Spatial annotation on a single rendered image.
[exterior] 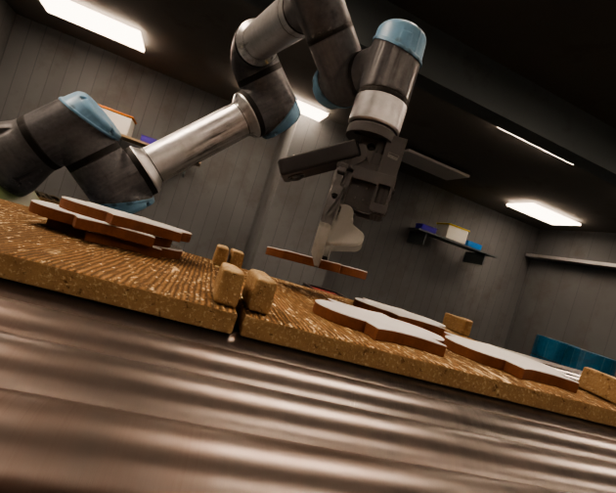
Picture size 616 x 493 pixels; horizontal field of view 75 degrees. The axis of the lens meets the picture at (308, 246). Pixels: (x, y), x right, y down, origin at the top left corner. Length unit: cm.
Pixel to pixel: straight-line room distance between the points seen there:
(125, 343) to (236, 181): 692
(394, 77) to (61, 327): 49
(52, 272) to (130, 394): 13
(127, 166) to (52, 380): 77
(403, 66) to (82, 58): 711
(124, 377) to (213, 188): 692
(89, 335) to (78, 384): 5
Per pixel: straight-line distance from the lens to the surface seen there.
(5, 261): 31
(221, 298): 30
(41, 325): 25
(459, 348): 46
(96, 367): 20
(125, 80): 740
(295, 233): 616
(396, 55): 61
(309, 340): 31
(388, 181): 54
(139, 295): 29
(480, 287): 947
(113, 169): 94
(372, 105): 57
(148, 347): 24
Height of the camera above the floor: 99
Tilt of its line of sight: 1 degrees up
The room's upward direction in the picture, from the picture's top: 17 degrees clockwise
